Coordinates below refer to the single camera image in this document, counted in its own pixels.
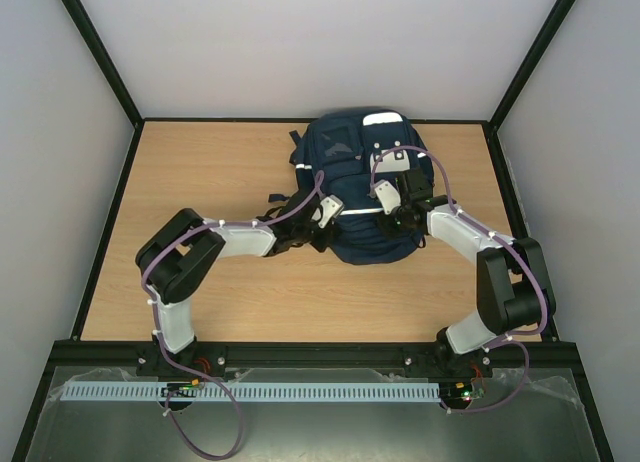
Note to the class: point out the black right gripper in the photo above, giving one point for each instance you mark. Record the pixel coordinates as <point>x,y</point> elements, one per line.
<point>407,202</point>

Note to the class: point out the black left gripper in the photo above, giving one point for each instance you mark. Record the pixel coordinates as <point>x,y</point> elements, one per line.
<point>329,237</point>

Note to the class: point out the navy blue student backpack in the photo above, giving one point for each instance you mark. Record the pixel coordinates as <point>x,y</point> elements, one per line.
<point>352,148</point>

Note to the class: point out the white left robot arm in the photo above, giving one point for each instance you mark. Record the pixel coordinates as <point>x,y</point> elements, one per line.
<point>176,260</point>

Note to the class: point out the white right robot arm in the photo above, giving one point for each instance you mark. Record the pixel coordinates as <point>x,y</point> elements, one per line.
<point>511,277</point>

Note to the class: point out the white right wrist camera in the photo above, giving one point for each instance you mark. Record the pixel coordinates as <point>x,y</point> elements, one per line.
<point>388,196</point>

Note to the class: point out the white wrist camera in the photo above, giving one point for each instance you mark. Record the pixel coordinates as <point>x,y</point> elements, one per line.
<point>329,208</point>
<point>388,196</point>

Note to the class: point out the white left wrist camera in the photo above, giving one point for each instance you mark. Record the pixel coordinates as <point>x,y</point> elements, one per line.
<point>329,208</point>

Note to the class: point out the light blue cable duct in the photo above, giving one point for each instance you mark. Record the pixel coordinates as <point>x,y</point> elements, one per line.
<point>253,392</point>

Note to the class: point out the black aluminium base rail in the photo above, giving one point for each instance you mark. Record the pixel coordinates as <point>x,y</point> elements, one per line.
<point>415,360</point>

